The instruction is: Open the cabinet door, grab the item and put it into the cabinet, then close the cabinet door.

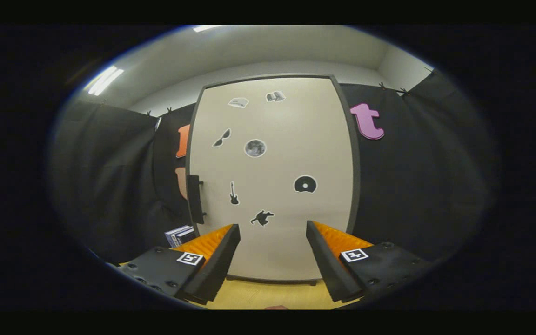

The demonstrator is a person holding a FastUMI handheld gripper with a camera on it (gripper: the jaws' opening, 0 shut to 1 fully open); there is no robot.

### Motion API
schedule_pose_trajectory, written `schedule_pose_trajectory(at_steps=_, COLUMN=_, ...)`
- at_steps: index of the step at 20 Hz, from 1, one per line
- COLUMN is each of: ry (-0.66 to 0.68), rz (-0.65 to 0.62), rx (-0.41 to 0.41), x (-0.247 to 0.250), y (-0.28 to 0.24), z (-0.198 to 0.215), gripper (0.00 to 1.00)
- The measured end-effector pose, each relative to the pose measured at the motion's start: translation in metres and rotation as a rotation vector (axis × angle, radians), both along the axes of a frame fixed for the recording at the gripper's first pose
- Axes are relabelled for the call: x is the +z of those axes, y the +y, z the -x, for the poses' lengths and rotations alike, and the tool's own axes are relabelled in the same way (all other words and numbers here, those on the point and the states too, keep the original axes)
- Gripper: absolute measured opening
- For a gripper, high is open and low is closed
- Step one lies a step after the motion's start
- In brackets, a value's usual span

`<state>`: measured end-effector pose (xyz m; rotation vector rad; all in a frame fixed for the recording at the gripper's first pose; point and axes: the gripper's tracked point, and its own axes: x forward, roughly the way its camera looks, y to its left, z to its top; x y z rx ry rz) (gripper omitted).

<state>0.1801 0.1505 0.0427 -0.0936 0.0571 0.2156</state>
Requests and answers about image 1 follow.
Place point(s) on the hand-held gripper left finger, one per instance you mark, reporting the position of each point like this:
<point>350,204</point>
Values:
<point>217,265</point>

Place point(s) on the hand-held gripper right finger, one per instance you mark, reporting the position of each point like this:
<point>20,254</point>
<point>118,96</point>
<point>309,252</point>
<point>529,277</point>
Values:
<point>327,265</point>

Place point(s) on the white cabinet door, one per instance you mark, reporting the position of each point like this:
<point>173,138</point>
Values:
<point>286,135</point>

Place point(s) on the blue white spine book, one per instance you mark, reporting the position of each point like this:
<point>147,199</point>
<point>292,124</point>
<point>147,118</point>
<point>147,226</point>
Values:
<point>178,235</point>

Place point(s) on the pale blue book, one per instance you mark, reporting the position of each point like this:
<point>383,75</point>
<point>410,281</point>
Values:
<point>170,238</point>

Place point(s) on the grey cabinet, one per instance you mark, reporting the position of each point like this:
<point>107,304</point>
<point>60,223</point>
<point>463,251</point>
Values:
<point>357,181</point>

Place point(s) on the black backdrop cloth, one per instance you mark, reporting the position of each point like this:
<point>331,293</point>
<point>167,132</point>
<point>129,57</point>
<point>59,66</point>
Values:
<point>426,177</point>

